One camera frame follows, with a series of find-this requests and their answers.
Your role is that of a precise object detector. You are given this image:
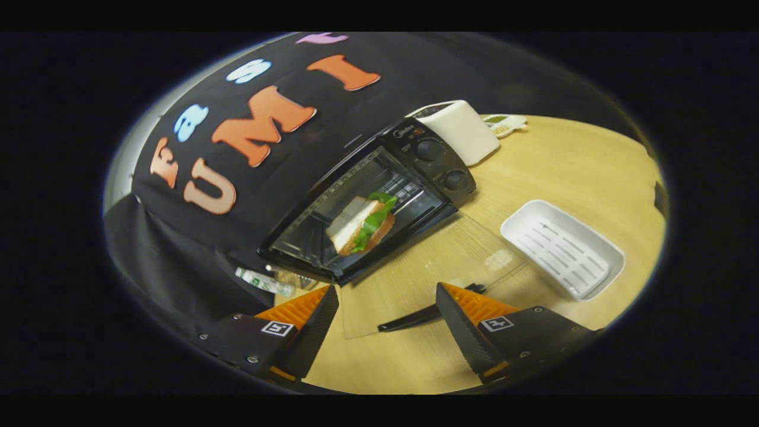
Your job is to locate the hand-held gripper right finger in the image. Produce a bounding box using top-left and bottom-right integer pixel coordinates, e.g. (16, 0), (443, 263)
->
(436, 282), (597, 384)

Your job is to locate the white plastic tray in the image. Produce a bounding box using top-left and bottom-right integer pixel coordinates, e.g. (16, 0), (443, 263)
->
(500, 200), (626, 301)

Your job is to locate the small white bottle green label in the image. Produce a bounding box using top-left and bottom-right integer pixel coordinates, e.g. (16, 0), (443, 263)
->
(235, 267), (295, 296)

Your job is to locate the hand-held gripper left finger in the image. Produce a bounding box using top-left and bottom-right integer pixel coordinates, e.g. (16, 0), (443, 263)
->
(199, 285), (339, 381)

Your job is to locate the sandwich with lettuce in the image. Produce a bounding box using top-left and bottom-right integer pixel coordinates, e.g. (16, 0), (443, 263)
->
(325, 192), (398, 257)

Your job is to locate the white slot toaster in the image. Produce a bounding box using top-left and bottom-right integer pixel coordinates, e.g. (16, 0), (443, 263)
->
(406, 100), (500, 167)

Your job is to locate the white divided dish with beans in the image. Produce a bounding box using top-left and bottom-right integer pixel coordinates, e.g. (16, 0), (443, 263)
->
(483, 114), (528, 138)

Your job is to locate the black toaster oven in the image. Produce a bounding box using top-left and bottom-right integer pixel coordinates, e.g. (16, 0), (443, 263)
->
(258, 117), (528, 340)

